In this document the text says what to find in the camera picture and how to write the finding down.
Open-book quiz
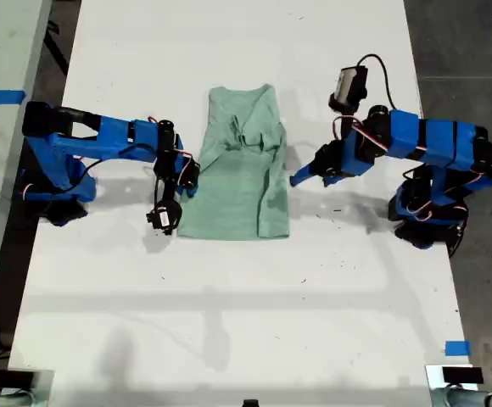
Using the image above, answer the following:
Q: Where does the pale green T-shirt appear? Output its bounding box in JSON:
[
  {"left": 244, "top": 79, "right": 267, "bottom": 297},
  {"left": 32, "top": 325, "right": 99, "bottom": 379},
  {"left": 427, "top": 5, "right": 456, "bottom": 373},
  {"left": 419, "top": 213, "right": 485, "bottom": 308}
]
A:
[{"left": 176, "top": 83, "right": 292, "bottom": 242}]

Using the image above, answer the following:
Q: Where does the long blue tape strip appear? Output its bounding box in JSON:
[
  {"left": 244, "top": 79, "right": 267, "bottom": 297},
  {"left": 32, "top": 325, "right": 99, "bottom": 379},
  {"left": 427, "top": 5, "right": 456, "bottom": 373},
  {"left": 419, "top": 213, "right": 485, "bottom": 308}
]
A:
[{"left": 0, "top": 90, "right": 27, "bottom": 106}]

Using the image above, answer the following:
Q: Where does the blue tape patch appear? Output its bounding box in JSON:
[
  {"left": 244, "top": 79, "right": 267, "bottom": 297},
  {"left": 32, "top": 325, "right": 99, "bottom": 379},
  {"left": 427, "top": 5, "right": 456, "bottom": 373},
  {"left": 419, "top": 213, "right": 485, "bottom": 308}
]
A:
[{"left": 444, "top": 340, "right": 471, "bottom": 357}]

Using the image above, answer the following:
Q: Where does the silver metal plate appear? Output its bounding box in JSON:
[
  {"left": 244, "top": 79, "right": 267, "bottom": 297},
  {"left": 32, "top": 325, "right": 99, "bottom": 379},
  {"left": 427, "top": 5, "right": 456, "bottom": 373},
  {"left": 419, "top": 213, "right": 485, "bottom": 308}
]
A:
[{"left": 424, "top": 364, "right": 480, "bottom": 407}]

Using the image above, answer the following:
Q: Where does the small black box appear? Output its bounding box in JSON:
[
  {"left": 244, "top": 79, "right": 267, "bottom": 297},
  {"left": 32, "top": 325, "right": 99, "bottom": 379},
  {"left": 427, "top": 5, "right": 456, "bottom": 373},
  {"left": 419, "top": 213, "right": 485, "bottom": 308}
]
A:
[
  {"left": 442, "top": 366, "right": 484, "bottom": 385},
  {"left": 0, "top": 370, "right": 37, "bottom": 389}
]

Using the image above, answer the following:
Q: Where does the grey pipe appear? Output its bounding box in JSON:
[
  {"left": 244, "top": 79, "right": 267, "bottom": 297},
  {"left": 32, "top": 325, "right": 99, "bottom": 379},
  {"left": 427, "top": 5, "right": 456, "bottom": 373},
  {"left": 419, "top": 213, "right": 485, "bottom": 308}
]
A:
[
  {"left": 0, "top": 389, "right": 35, "bottom": 407},
  {"left": 434, "top": 387, "right": 492, "bottom": 407}
]

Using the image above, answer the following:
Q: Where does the black camera stalk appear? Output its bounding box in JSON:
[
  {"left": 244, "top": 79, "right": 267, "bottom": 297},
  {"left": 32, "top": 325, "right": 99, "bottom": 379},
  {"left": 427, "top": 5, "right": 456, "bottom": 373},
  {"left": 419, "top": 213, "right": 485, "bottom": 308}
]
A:
[
  {"left": 334, "top": 110, "right": 355, "bottom": 141},
  {"left": 159, "top": 176, "right": 175, "bottom": 204}
]

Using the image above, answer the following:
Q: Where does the black camera cable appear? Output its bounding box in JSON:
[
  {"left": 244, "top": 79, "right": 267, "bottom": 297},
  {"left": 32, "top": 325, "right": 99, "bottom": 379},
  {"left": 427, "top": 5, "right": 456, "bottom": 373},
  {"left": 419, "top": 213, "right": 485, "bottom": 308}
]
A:
[
  {"left": 75, "top": 142, "right": 162, "bottom": 211},
  {"left": 357, "top": 53, "right": 399, "bottom": 111}
]

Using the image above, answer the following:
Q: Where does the black camera box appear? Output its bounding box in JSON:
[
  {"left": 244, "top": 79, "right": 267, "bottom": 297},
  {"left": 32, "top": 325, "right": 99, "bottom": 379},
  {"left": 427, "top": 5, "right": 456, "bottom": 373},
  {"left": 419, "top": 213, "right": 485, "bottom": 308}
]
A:
[
  {"left": 328, "top": 65, "right": 370, "bottom": 114},
  {"left": 145, "top": 199, "right": 184, "bottom": 237}
]

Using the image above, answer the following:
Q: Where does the black base cable loop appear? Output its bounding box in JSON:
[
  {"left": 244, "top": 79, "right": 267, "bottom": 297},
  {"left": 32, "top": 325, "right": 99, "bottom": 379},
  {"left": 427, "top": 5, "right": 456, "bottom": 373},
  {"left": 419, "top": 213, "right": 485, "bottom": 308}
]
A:
[{"left": 445, "top": 207, "right": 471, "bottom": 259}]

